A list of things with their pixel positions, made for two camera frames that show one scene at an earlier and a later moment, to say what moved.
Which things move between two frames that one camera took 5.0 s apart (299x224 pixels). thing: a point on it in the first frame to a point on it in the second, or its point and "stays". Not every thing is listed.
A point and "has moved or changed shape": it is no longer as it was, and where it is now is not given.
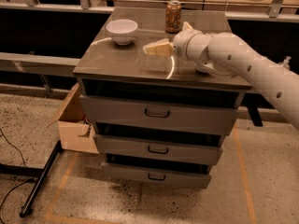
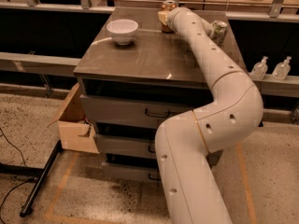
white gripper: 183,44 to 170,17
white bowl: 121,30 stays
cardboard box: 76,133 stays
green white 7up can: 206,67 has moved or changed shape
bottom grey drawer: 156,175 stays
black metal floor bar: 26,208 stays
